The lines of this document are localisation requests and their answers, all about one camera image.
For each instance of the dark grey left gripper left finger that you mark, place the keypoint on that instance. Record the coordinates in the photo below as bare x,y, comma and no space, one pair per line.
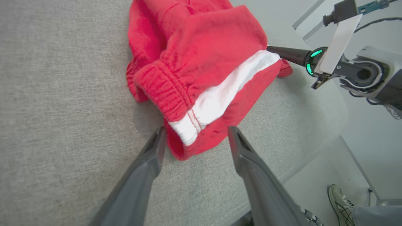
138,188

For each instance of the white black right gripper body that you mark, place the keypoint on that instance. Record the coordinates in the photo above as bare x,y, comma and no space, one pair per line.
336,47

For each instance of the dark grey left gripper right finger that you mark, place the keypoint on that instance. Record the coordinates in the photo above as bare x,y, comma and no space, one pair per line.
267,194

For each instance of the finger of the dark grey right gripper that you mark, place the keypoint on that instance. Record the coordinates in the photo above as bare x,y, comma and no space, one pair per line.
292,55

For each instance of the red shorts with white stripe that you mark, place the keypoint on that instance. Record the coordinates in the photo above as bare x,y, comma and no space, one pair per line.
204,40

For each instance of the white sneaker with dark lines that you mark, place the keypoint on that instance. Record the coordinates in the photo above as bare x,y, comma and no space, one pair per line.
340,204

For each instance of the grey trouser leg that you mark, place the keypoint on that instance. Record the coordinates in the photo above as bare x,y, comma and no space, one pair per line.
380,216

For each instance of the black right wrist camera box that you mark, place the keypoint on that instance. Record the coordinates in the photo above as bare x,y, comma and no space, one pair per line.
344,11

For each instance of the grey metal partition frame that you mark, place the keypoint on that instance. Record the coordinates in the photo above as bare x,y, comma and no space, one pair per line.
309,14

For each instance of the teal right camera connector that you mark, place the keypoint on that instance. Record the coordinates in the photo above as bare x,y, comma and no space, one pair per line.
372,6

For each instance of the grey metal floor rail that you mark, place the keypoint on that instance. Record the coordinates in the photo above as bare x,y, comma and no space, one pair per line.
358,168

